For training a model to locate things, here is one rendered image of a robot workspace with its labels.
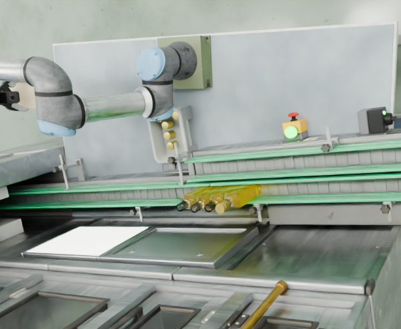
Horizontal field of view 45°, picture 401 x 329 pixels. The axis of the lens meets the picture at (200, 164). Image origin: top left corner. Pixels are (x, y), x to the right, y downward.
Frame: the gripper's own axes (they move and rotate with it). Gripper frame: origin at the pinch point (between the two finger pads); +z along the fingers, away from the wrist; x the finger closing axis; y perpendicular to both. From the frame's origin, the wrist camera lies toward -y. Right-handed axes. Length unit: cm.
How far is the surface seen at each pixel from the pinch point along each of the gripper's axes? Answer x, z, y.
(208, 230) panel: 52, 10, -79
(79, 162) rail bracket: 35.3, 24.2, -1.2
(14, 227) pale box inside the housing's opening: 66, 5, 28
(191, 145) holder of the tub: 25, 31, -60
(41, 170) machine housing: 39.7, 19.1, 19.7
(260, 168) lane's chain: 30, 23, -95
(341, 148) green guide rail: 19, 15, -127
